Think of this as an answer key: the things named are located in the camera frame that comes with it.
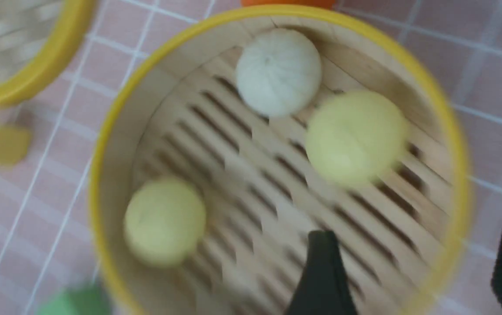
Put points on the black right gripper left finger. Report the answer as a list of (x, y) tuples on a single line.
[(323, 287)]

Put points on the yellow bun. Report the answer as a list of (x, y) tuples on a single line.
[(356, 137), (164, 221)]

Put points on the white bun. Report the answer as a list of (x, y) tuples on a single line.
[(279, 72)]

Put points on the yellow rimmed bamboo steamer tray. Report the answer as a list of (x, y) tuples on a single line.
[(179, 114)]

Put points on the yellow rimmed bamboo steamer lid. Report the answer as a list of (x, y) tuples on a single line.
[(38, 39)]

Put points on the green foam cube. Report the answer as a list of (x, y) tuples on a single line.
[(89, 299)]

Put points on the orange fruit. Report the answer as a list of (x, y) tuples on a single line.
[(325, 4)]

